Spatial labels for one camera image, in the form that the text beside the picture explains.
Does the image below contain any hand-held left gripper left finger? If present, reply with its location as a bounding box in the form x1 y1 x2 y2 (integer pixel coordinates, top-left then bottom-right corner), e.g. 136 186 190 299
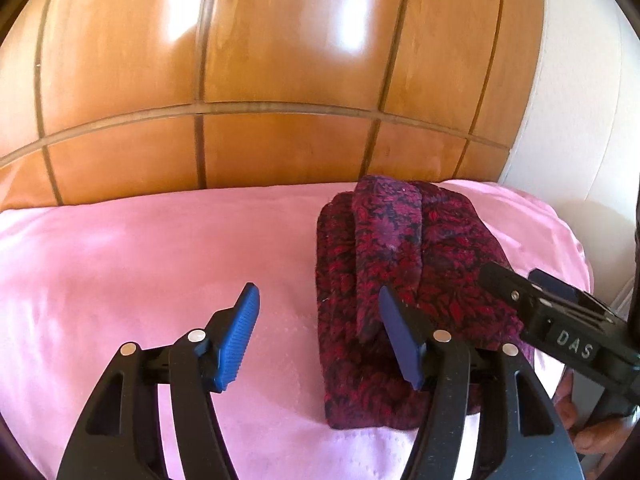
56 282 261 480

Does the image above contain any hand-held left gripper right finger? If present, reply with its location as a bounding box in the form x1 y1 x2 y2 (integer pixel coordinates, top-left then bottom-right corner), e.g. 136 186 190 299
378 286 576 480

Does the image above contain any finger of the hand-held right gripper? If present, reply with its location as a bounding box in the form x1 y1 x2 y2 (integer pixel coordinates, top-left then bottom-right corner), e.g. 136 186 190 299
479 261 551 333
528 268 576 301

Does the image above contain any red black knitted sweater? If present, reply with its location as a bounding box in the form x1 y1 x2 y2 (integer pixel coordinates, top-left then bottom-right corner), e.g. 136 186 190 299
316 175 536 432

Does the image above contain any person's right hand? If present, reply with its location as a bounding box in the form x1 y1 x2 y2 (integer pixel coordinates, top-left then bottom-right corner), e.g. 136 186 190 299
552 367 618 457

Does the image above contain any pink bed sheet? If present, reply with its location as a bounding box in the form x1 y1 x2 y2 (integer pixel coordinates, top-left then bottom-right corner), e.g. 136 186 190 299
0 179 595 480

